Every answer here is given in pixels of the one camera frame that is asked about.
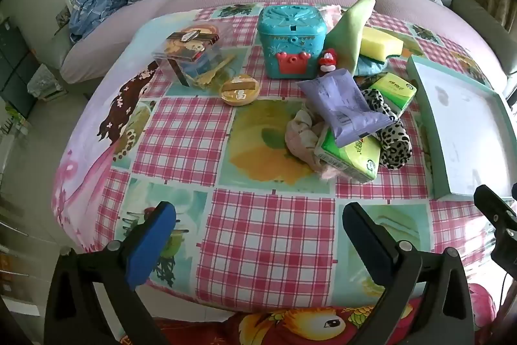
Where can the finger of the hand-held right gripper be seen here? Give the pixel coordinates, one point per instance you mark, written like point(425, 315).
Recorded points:
point(494, 209)

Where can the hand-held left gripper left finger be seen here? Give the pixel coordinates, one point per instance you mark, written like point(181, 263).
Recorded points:
point(151, 244)

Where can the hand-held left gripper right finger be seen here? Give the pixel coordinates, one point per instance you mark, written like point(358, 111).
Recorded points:
point(365, 244)

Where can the green tissue pack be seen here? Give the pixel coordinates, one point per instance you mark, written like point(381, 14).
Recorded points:
point(394, 92)
point(351, 161)

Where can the white tray with teal rim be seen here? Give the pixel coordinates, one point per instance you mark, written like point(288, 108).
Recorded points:
point(464, 118)

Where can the leopard print scrunchie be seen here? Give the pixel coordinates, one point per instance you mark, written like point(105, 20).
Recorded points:
point(394, 147)

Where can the purple wipes pack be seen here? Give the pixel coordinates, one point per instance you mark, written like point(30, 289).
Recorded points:
point(339, 102)

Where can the yellow sponge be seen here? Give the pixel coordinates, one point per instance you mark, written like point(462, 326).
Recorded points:
point(381, 42)

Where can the light green cloth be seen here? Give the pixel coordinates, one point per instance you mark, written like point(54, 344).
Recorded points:
point(347, 33)

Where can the red printed cloth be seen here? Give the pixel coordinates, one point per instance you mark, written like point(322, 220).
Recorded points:
point(291, 324)

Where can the small wooden fork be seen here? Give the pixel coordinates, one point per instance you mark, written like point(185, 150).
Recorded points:
point(210, 76)

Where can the light blue cloth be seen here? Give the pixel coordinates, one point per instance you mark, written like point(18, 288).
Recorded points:
point(369, 66)

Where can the red and white plush toy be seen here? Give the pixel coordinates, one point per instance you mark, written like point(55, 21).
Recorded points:
point(328, 62)

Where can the clear plastic bag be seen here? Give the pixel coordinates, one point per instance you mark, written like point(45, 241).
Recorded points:
point(42, 82)

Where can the clear box with brown ribbon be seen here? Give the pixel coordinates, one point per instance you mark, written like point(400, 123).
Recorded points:
point(190, 50)

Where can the teal plastic toy box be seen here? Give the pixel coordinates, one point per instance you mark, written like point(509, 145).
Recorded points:
point(291, 42)

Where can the dark cabinet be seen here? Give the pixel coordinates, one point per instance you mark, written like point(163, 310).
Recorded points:
point(14, 62)

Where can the pink checked cloth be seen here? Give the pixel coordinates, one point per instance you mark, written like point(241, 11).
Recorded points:
point(333, 15)

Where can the blue clothing pile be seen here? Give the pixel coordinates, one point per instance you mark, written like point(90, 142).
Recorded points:
point(97, 3)

